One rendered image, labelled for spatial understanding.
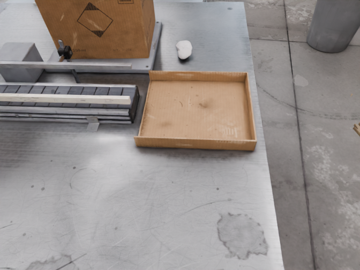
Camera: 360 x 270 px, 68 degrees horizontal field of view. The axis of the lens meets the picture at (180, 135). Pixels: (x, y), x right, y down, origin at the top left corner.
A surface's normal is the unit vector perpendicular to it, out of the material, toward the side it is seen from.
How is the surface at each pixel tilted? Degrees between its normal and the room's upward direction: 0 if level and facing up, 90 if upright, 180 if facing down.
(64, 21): 90
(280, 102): 0
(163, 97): 0
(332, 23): 89
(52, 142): 0
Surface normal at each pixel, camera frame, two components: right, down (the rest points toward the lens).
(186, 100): -0.04, -0.62
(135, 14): -0.04, 0.79
